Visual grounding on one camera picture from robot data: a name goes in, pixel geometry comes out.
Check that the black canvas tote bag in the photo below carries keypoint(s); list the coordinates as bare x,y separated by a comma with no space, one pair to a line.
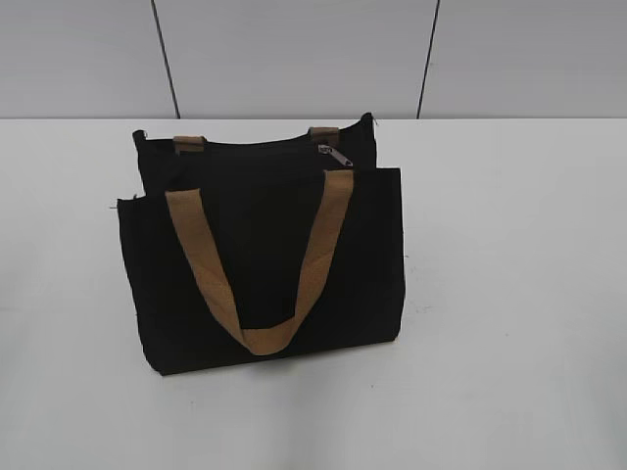
239,253

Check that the metal zipper pull with ring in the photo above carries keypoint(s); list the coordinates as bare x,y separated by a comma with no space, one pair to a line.
330,151

